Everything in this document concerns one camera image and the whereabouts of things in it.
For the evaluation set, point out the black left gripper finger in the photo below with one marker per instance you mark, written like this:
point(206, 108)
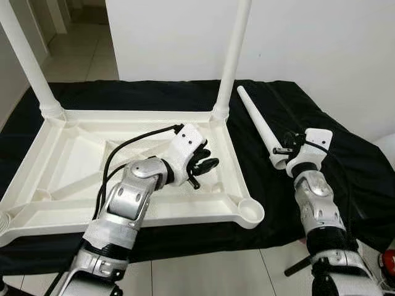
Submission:
point(205, 152)
point(210, 165)

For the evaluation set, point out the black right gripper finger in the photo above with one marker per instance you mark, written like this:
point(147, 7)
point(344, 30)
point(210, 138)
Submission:
point(290, 137)

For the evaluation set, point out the white plastic table top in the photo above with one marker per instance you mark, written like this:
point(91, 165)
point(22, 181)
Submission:
point(74, 154)

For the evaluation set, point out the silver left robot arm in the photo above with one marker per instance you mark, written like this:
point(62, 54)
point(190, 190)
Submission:
point(133, 197)

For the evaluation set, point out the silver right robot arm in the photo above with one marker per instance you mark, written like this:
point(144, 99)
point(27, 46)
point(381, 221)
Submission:
point(318, 203)

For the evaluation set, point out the black table cloth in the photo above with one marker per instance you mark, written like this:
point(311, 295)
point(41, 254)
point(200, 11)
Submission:
point(345, 172)

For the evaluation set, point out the black table leg bar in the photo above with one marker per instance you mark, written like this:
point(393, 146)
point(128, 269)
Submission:
point(296, 269)

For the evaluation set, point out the red round floor object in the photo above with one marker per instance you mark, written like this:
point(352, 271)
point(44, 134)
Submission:
point(389, 264)

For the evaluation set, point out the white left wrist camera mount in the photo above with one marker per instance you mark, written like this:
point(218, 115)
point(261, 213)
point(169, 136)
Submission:
point(185, 145)

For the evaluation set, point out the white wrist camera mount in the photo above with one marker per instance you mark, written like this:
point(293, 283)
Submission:
point(185, 145)
point(318, 139)

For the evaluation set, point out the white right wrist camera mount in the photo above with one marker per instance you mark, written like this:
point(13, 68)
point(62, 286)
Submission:
point(318, 139)

